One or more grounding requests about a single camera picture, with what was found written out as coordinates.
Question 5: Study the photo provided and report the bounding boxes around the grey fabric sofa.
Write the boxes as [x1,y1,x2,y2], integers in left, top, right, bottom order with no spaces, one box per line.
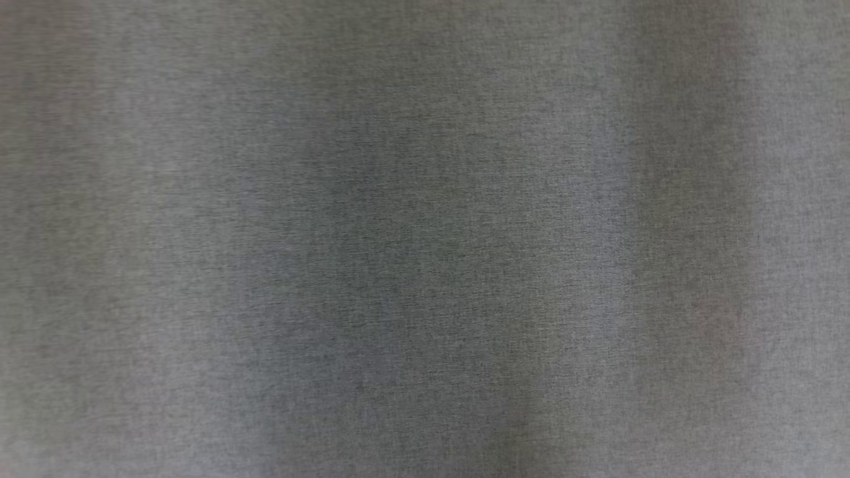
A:
[0,0,850,478]

